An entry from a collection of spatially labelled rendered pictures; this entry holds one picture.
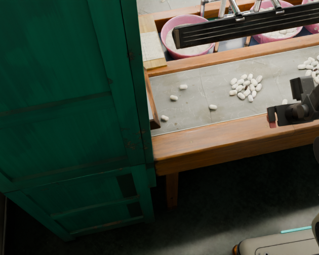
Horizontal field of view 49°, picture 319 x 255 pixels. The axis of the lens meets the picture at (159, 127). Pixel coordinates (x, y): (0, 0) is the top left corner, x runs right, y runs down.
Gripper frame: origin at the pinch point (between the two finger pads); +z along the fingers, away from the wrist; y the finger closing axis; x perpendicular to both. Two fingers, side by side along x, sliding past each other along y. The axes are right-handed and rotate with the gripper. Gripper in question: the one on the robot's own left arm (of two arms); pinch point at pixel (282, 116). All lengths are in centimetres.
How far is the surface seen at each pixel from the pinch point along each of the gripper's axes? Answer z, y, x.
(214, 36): 8.4, 16.3, -32.4
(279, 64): 41, -20, -25
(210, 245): 80, 20, 63
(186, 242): 81, 32, 60
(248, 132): 23.9, 4.9, 4.1
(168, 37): 55, 27, -48
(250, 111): 31.2, 0.2, -4.8
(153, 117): 19.2, 42.3, -7.5
